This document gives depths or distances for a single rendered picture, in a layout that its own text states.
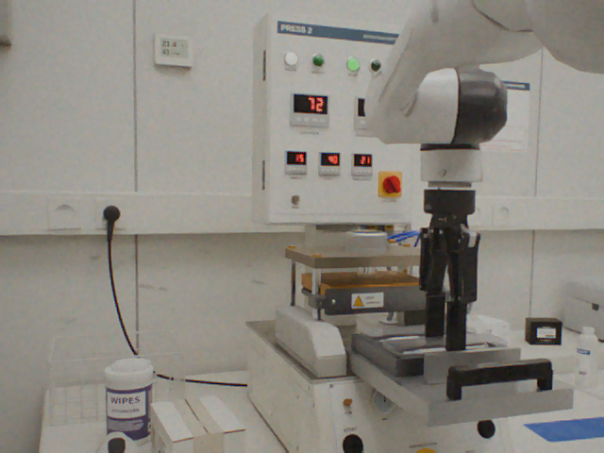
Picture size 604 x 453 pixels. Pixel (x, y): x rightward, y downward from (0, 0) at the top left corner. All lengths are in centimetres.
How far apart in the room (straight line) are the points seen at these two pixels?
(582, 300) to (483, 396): 127
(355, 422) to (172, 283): 77
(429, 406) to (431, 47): 42
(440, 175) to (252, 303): 92
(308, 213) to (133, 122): 54
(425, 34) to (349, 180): 71
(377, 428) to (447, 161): 43
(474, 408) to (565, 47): 50
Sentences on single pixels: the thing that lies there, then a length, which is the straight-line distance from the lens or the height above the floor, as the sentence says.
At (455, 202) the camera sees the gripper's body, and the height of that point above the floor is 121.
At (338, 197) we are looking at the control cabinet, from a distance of 135.
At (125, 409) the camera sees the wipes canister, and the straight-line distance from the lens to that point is 127.
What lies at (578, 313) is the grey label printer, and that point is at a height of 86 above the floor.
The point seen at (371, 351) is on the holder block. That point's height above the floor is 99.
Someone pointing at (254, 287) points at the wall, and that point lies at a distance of 173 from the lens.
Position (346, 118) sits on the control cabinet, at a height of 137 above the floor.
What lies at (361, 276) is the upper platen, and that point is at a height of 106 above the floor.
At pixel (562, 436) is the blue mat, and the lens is 141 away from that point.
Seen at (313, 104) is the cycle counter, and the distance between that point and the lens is 134.
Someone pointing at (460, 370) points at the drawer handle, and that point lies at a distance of 84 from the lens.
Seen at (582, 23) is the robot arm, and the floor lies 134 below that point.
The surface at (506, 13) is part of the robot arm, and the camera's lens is 63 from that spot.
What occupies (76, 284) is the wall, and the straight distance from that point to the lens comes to 166.
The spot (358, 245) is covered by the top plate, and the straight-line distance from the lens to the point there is 121.
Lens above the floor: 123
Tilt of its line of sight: 5 degrees down
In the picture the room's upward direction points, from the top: 1 degrees clockwise
